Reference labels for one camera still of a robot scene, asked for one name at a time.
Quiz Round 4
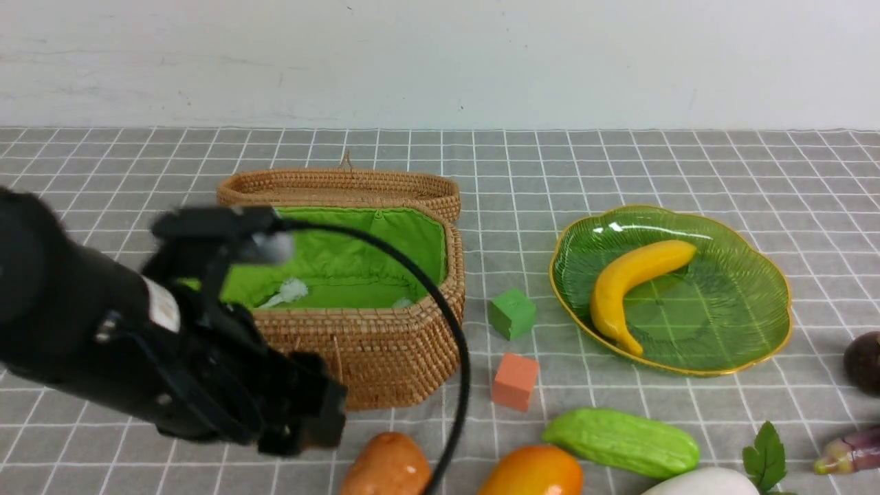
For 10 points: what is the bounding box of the white toy radish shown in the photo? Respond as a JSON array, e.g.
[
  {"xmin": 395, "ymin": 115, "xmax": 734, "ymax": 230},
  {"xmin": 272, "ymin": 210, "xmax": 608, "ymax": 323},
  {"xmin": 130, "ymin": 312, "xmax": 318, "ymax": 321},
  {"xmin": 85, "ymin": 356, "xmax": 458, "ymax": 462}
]
[{"xmin": 643, "ymin": 467, "xmax": 760, "ymax": 495}]

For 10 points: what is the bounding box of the green toy bitter gourd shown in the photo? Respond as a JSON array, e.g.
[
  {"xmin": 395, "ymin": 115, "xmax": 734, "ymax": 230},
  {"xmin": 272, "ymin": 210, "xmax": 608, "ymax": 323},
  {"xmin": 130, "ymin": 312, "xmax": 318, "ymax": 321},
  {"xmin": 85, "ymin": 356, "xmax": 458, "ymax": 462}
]
[{"xmin": 542, "ymin": 408, "xmax": 701, "ymax": 481}]

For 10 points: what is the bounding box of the purple toy eggplant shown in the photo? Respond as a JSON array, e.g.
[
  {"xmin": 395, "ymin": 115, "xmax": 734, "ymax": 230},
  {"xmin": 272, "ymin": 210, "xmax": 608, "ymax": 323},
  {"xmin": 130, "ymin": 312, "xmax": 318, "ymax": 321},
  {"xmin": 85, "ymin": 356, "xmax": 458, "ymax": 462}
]
[{"xmin": 813, "ymin": 426, "xmax": 879, "ymax": 475}]

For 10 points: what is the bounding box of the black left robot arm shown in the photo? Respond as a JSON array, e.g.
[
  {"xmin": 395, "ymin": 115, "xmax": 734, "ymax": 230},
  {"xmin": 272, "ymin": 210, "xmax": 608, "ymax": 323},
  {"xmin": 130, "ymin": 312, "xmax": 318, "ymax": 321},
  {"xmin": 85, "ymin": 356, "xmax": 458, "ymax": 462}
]
[{"xmin": 2, "ymin": 188, "xmax": 348, "ymax": 457}]

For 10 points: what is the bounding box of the white fluffy tag in basket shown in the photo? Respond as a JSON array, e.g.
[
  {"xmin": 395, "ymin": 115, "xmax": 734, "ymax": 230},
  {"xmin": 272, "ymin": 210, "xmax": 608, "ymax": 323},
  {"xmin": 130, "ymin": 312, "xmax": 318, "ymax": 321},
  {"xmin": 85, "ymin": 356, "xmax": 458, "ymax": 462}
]
[{"xmin": 258, "ymin": 278, "xmax": 310, "ymax": 308}]

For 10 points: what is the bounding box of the brown toy potato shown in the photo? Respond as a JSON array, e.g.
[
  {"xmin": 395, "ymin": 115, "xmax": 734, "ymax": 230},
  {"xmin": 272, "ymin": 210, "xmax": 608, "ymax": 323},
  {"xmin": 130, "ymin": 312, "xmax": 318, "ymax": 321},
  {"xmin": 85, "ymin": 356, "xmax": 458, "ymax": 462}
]
[{"xmin": 339, "ymin": 432, "xmax": 431, "ymax": 494}]

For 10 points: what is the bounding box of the dark purple mangosteen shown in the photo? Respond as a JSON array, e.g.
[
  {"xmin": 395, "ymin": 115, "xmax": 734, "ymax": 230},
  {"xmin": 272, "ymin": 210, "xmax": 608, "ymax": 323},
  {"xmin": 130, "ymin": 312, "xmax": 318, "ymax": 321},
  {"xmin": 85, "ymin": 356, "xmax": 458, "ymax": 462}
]
[{"xmin": 843, "ymin": 330, "xmax": 879, "ymax": 397}]

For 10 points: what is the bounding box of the orange toy mango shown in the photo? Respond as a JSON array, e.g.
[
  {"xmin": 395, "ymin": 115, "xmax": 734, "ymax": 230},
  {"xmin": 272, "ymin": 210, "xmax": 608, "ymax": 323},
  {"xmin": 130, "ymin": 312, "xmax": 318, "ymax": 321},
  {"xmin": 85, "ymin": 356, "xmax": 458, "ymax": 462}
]
[{"xmin": 477, "ymin": 445, "xmax": 584, "ymax": 494}]

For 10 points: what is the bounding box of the green radish leaf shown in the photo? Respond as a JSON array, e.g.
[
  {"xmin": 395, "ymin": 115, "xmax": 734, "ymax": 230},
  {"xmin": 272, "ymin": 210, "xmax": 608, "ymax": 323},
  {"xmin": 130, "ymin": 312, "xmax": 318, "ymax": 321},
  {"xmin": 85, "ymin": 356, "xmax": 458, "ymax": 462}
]
[{"xmin": 742, "ymin": 421, "xmax": 794, "ymax": 494}]

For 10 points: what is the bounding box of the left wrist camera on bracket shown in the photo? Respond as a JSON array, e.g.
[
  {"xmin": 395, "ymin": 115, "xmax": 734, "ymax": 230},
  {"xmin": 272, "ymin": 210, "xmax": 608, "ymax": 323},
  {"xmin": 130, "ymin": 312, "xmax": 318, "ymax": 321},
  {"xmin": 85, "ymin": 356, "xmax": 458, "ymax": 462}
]
[{"xmin": 141, "ymin": 206, "xmax": 295, "ymax": 307}]

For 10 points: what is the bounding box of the orange foam cube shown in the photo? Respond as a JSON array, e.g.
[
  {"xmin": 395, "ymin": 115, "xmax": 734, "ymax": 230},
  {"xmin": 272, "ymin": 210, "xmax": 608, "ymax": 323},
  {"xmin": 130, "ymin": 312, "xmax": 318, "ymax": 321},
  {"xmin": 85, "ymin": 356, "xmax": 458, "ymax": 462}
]
[{"xmin": 492, "ymin": 352, "xmax": 540, "ymax": 413}]

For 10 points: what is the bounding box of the woven rattan basket green lining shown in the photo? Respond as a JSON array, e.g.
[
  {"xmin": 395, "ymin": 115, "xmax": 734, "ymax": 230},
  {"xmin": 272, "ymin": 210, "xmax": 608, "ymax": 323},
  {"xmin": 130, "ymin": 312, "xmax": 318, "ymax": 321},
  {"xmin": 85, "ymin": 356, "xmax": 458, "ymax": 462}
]
[{"xmin": 175, "ymin": 201, "xmax": 465, "ymax": 413}]

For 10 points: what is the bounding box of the yellow toy banana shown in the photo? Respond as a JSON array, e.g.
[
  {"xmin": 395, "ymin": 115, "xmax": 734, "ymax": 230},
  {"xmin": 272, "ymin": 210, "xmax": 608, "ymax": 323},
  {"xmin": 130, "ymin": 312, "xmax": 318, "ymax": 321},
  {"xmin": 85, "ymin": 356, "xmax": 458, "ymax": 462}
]
[{"xmin": 590, "ymin": 239, "xmax": 697, "ymax": 358}]

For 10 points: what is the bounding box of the woven rattan basket lid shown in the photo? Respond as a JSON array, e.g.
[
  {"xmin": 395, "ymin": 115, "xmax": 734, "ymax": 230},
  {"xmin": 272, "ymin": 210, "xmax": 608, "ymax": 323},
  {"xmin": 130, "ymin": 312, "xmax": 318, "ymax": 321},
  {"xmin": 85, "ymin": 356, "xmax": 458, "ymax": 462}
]
[{"xmin": 216, "ymin": 153, "xmax": 462, "ymax": 223}]

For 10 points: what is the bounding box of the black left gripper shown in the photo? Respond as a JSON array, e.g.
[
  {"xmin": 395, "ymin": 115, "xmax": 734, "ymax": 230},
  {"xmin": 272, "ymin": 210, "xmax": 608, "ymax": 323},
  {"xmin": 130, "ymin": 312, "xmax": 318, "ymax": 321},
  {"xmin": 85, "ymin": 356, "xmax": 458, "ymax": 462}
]
[{"xmin": 148, "ymin": 302, "xmax": 348, "ymax": 457}]

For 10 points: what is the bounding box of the green glass leaf plate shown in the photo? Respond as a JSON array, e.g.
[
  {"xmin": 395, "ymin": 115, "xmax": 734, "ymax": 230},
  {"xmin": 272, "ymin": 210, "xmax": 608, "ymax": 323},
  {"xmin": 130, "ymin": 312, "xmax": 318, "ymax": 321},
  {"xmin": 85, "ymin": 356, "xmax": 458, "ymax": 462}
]
[{"xmin": 548, "ymin": 206, "xmax": 793, "ymax": 377}]

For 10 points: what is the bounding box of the green foam cube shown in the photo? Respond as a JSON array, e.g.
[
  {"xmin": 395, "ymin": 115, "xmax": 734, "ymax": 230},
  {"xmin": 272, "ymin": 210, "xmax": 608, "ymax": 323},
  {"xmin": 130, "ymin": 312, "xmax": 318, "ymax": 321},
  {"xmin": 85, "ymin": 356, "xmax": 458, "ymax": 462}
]
[{"xmin": 488, "ymin": 288, "xmax": 537, "ymax": 341}]

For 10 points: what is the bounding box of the grey checked tablecloth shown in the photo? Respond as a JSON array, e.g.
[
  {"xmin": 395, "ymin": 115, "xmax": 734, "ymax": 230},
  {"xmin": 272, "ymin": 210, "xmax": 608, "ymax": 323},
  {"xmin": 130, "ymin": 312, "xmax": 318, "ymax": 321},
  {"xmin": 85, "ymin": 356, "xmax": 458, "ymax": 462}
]
[{"xmin": 1, "ymin": 126, "xmax": 879, "ymax": 494}]

